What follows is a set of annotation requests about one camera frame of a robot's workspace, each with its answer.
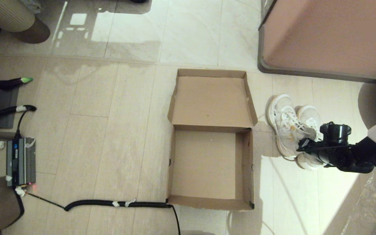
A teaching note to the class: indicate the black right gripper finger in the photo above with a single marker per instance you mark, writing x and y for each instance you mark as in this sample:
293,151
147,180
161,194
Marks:
312,146

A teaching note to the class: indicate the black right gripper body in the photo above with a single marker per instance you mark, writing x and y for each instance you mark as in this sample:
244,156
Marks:
336,137

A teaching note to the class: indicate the white mesh sneaker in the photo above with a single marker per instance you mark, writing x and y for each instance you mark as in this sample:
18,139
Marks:
308,114

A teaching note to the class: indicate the white sneaker with yellow tag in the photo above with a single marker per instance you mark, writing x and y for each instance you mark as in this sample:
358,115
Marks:
282,130

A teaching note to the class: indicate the brown cardboard shoe box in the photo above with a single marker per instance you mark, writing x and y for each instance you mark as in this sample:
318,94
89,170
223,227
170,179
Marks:
207,163

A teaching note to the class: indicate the pink cabinet with dark trim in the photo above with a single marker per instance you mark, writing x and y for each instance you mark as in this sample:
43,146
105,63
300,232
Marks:
331,32

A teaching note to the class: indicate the grey metal power inverter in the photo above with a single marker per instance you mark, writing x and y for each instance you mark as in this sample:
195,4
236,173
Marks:
21,163

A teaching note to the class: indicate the white tape wad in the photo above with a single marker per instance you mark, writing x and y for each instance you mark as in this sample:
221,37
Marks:
20,192

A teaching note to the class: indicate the black rod with green tip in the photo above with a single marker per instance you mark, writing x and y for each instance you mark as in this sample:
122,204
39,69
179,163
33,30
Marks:
11,84

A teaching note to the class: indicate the grey crumpled cloth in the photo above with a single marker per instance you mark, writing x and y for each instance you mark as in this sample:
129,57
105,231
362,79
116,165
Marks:
31,6

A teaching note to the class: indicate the beige ribbed cylinder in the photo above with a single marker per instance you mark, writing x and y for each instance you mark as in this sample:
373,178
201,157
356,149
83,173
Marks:
2,13

